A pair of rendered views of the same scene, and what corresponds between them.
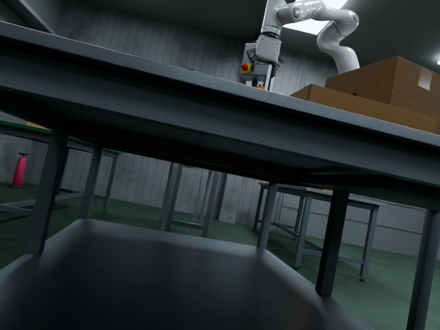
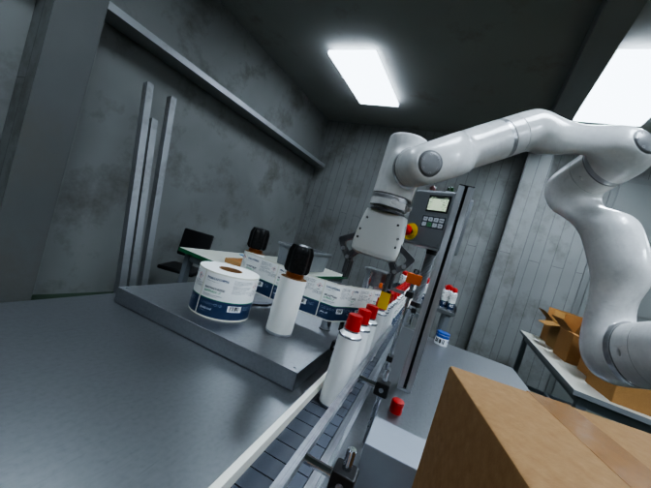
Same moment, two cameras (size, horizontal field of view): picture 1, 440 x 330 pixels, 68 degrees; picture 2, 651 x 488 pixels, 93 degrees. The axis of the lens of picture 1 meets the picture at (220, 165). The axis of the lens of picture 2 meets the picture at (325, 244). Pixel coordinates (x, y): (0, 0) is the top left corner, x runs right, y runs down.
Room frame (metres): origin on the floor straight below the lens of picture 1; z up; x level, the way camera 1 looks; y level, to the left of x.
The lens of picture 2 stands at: (0.73, -0.35, 1.24)
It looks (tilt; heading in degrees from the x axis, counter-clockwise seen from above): 2 degrees down; 30
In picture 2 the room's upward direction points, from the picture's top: 16 degrees clockwise
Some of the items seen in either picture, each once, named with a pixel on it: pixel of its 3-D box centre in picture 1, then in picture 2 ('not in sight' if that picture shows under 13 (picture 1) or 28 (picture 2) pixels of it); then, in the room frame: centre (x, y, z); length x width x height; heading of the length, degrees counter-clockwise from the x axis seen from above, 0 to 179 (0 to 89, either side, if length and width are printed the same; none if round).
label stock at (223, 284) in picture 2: not in sight; (225, 289); (1.50, 0.43, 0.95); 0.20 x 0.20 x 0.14
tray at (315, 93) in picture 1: (330, 123); not in sight; (0.72, -0.22, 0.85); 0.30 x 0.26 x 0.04; 11
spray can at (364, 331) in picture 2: not in sight; (353, 349); (1.45, -0.09, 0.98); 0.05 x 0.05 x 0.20
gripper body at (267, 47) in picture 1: (267, 48); (381, 231); (1.37, -0.10, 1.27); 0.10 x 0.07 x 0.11; 101
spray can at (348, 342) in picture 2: not in sight; (343, 359); (1.37, -0.10, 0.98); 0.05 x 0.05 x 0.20
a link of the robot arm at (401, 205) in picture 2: (270, 34); (390, 204); (1.37, -0.10, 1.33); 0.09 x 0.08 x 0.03; 101
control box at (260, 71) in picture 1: (258, 62); (435, 221); (1.82, -0.10, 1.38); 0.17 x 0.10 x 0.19; 66
